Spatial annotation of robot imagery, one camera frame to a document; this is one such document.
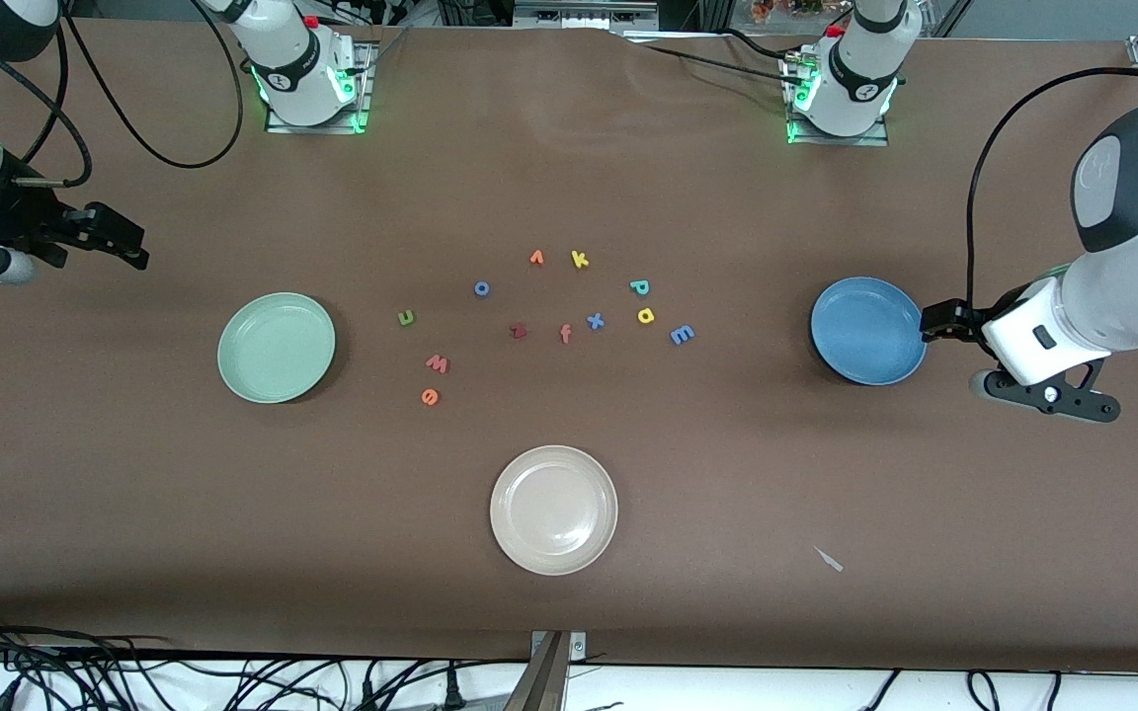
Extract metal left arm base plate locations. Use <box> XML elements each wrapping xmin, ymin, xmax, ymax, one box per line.
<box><xmin>784</xmin><ymin>49</ymin><xmax>892</xmax><ymax>148</ymax></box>

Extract tangle of black cables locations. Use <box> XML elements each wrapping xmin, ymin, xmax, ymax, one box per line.
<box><xmin>0</xmin><ymin>607</ymin><xmax>530</xmax><ymax>711</ymax></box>

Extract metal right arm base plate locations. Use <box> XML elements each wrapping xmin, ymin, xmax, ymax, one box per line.
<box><xmin>265</xmin><ymin>39</ymin><xmax>374</xmax><ymax>135</ymax></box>

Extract beige plate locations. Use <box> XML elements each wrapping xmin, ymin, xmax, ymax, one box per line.
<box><xmin>489</xmin><ymin>444</ymin><xmax>619</xmax><ymax>577</ymax></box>

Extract green plate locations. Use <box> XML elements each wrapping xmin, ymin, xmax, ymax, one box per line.
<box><xmin>216</xmin><ymin>291</ymin><xmax>338</xmax><ymax>405</ymax></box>

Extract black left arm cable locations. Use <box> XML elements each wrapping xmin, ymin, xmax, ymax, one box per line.
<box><xmin>964</xmin><ymin>65</ymin><xmax>1138</xmax><ymax>309</ymax></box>

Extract orange plastic toys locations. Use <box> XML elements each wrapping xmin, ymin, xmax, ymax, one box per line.
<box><xmin>749</xmin><ymin>0</ymin><xmax>827</xmax><ymax>23</ymax></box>

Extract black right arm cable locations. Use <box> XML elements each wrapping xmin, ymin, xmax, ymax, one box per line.
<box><xmin>0</xmin><ymin>0</ymin><xmax>246</xmax><ymax>189</ymax></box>

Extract grey power strip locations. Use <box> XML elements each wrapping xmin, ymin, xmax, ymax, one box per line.
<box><xmin>513</xmin><ymin>0</ymin><xmax>659</xmax><ymax>29</ymax></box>

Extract silver metal bracket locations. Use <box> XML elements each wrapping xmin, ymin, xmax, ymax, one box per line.
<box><xmin>529</xmin><ymin>630</ymin><xmax>588</xmax><ymax>663</ymax></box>

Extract grey metal post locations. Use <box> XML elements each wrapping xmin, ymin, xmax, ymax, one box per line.
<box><xmin>502</xmin><ymin>632</ymin><xmax>570</xmax><ymax>711</ymax></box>

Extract blue plate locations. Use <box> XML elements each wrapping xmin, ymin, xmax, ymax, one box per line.
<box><xmin>810</xmin><ymin>276</ymin><xmax>929</xmax><ymax>387</ymax></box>

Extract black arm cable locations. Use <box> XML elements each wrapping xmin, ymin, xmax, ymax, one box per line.
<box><xmin>964</xmin><ymin>65</ymin><xmax>1138</xmax><ymax>309</ymax></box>
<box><xmin>0</xmin><ymin>0</ymin><xmax>246</xmax><ymax>189</ymax></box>

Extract thin black table cable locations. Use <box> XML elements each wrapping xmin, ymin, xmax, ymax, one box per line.
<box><xmin>628</xmin><ymin>39</ymin><xmax>802</xmax><ymax>80</ymax></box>
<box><xmin>717</xmin><ymin>28</ymin><xmax>792</xmax><ymax>58</ymax></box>

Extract brown table cover sheet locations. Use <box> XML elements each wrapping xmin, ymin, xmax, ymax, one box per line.
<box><xmin>0</xmin><ymin>18</ymin><xmax>1138</xmax><ymax>674</ymax></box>

